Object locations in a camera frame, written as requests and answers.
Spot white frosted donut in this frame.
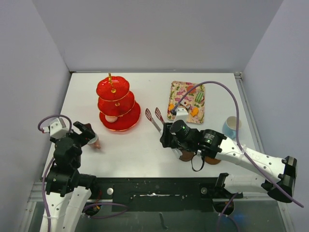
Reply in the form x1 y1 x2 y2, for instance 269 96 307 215
104 115 118 123

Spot metal tongs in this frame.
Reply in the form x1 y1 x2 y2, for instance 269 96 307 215
145 108 163 135

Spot red three-tier cake stand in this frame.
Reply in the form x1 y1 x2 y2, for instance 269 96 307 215
96 73 141 131

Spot chocolate cake slice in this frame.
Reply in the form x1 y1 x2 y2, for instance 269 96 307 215
182 101 191 109

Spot brown saucer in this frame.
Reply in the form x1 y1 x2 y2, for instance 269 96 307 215
205 157 221 165

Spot floral serving tray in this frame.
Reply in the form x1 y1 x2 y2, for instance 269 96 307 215
167 81 206 124

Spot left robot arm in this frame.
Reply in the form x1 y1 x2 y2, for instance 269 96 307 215
40 118 98 232

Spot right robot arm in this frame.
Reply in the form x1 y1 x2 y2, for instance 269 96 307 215
160 120 297 203

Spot dark wooden coaster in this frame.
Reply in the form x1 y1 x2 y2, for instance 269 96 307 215
179 150 194 162

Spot orange fish biscuit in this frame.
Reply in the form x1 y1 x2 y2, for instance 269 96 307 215
191 107 199 117

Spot green striped cake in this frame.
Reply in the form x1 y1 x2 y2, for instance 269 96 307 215
195 91 204 103

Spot blue mug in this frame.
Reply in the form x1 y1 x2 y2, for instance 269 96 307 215
222 116 237 140

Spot pink handled white cup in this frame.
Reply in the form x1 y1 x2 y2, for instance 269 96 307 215
87 135 101 149

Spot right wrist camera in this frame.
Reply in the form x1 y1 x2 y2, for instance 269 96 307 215
171 107 188 123

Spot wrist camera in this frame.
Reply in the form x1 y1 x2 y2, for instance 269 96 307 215
43 117 69 139
171 107 188 123

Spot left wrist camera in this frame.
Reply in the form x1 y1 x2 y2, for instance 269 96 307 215
43 117 69 139

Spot black base frame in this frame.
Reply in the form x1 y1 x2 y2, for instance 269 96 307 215
80 174 233 219

